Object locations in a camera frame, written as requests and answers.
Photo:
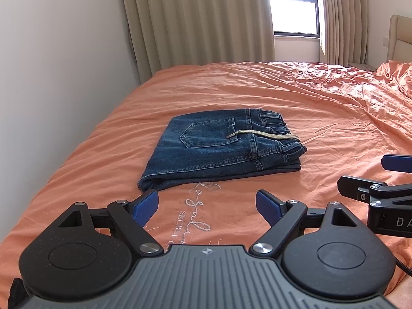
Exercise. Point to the blue denim pants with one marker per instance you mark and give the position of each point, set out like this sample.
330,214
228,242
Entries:
199,154

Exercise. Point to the beige headboard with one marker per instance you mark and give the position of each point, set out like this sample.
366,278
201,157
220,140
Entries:
399,38

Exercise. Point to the narrow beige curtain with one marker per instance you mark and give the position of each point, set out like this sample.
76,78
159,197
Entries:
341,16

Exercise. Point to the window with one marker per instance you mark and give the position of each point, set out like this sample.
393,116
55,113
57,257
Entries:
291,13

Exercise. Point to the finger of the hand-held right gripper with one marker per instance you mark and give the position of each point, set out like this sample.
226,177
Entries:
354,186
396,162

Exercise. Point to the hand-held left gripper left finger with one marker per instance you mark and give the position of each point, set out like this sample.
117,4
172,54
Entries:
146,207

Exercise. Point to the beige nightstand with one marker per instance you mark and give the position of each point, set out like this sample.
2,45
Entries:
360,65

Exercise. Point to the wide beige curtain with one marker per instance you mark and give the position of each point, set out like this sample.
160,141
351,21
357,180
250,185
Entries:
193,22

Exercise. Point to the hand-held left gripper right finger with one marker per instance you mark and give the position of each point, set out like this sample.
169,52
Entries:
267,207

